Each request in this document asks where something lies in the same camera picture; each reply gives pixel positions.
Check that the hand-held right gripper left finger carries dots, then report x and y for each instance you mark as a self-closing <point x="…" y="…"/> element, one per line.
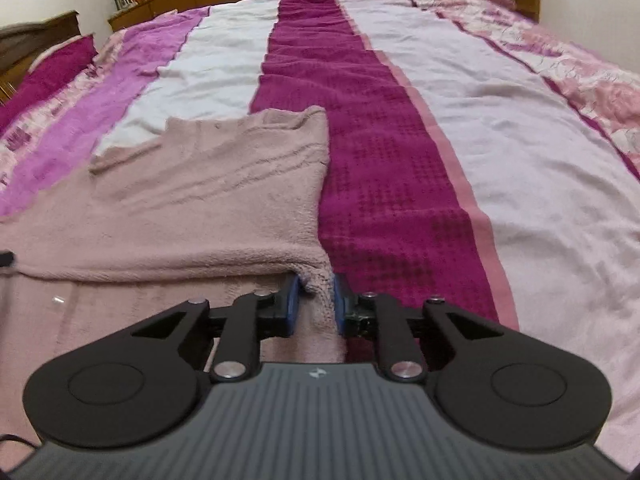
<point x="295" y="307"/>

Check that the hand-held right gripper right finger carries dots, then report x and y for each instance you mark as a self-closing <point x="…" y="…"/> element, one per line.
<point x="341" y="307"/>

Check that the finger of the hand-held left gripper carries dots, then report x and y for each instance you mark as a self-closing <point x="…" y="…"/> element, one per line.
<point x="6" y="260"/>

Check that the pink knit cardigan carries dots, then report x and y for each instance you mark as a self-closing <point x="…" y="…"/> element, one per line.
<point x="200" y="210"/>

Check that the purple floral striped blanket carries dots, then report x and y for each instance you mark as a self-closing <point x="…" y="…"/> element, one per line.
<point x="500" y="160"/>

